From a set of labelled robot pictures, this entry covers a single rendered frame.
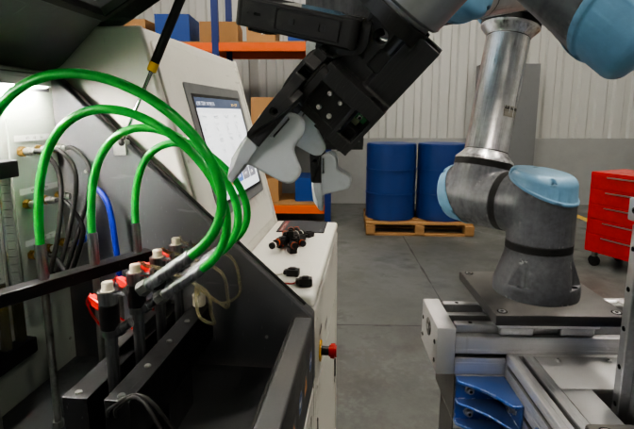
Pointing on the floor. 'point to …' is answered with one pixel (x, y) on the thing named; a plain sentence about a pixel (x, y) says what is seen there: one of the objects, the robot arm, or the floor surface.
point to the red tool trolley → (609, 215)
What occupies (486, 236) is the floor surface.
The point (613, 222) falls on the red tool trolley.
